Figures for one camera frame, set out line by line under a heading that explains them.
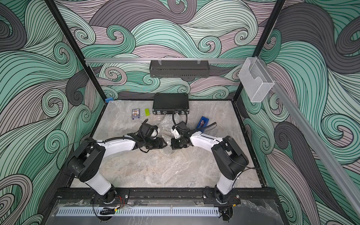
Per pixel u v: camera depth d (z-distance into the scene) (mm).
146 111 1124
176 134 836
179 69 964
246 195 744
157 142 796
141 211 697
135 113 1102
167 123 960
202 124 978
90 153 510
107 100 1219
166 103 1170
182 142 702
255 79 778
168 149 835
